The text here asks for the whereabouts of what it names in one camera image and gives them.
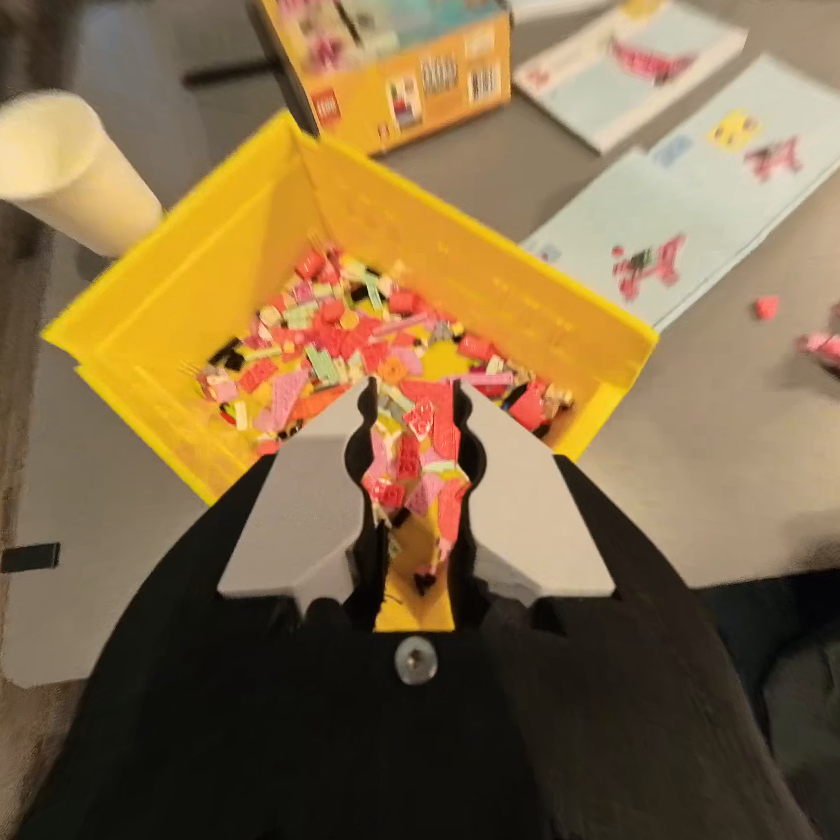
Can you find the grey desk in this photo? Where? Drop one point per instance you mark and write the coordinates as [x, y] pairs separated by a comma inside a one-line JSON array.
[[709, 459]]

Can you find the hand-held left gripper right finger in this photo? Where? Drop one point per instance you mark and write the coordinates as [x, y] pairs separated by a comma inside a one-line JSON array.
[[538, 525]]

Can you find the pink brick model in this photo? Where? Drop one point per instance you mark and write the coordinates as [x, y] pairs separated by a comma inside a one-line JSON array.
[[821, 348]]

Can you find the yellow toy brick box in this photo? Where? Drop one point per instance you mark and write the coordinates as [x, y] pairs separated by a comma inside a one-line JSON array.
[[394, 85]]

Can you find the pile of toy bricks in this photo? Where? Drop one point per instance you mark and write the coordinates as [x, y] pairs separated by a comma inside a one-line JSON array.
[[341, 328]]

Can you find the person's clothing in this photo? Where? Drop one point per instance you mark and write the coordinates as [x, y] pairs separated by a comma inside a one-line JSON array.
[[787, 689]]

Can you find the open pale blue instruction booklet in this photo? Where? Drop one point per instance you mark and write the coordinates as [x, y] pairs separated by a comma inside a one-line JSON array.
[[709, 216]]

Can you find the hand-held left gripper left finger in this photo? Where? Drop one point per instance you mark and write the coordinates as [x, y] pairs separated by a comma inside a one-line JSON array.
[[289, 525]]

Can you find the yellow plastic bin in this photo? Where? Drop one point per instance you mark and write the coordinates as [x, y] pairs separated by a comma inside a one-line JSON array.
[[197, 262]]

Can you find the white paper cup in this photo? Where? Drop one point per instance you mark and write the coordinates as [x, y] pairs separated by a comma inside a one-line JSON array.
[[65, 164]]

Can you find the closed instruction booklet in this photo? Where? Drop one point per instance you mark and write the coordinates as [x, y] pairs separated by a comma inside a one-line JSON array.
[[610, 92]]

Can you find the black flat strip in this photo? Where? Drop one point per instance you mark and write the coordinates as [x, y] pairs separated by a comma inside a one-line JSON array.
[[29, 556]]

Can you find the red wedge brick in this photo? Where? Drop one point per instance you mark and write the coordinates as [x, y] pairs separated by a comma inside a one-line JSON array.
[[766, 307]]

